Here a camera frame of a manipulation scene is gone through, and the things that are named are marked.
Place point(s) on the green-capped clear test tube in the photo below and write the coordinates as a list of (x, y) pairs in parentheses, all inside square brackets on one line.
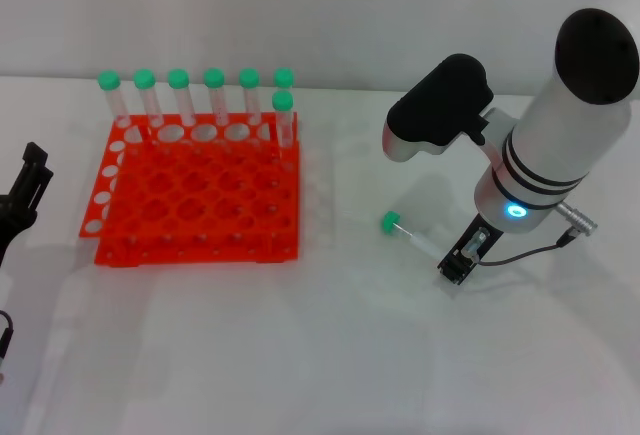
[(213, 78), (282, 101), (283, 76), (178, 78), (144, 79), (391, 221), (109, 80), (249, 78)]

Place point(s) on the orange plastic test tube rack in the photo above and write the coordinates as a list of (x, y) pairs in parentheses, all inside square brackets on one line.
[(200, 190)]

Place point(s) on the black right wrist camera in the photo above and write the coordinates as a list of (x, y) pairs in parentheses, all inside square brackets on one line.
[(435, 105)]

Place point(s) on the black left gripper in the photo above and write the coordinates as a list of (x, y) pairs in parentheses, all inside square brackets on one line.
[(15, 217)]

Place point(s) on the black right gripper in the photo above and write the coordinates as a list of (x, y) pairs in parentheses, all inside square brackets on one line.
[(477, 242)]

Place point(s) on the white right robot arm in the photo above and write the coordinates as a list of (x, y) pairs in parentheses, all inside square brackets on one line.
[(565, 145)]

